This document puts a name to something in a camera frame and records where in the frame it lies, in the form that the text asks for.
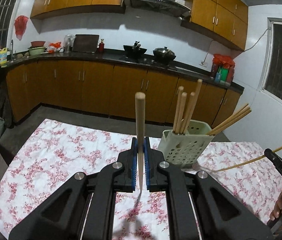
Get clear glass jar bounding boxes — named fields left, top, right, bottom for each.
left=63, top=34, right=75, bottom=53

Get pale green perforated utensil holder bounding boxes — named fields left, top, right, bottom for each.
left=158, top=120, right=214, bottom=168

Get red plastic bag on counter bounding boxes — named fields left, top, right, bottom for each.
left=47, top=42, right=62, bottom=54

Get dark wooden cutting board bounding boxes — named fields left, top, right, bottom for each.
left=72, top=34, right=99, bottom=53

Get red plastic bag with bottles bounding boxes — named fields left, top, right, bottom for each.
left=210, top=54, right=235, bottom=87

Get wooden chopstick in holder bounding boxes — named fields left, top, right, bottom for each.
left=205, top=102, right=250, bottom=135
left=188, top=79, right=202, bottom=125
left=208, top=107, right=253, bottom=136

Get red basin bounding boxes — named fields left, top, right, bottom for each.
left=31, top=41, right=45, bottom=48

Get brown lower kitchen cabinets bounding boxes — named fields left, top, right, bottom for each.
left=5, top=60, right=242, bottom=128

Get steel faucet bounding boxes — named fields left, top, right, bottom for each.
left=10, top=39, right=14, bottom=61

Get wooden chopstick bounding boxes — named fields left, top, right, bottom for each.
left=208, top=107, right=253, bottom=136
left=175, top=92, right=187, bottom=134
left=205, top=102, right=250, bottom=135
left=135, top=92, right=145, bottom=192
left=188, top=79, right=202, bottom=125
left=180, top=92, right=196, bottom=134
left=214, top=146, right=282, bottom=172
left=172, top=86, right=184, bottom=133

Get red bottle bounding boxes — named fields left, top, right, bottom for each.
left=98, top=39, right=105, bottom=53

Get black pot with lid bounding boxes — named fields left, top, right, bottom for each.
left=153, top=47, right=176, bottom=65

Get black wok on stove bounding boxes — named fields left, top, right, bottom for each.
left=123, top=41, right=147, bottom=60

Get brown upper kitchen cabinets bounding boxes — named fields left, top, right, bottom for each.
left=30, top=0, right=248, bottom=51

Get green basin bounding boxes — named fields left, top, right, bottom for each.
left=28, top=46, right=46, bottom=56

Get brown kitchen cabinets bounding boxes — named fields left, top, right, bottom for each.
left=5, top=60, right=242, bottom=128
left=30, top=0, right=248, bottom=51

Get red hanging plastic bag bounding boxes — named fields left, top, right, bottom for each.
left=14, top=15, right=29, bottom=41

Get yellow detergent bottle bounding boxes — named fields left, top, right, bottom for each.
left=0, top=48, right=8, bottom=66

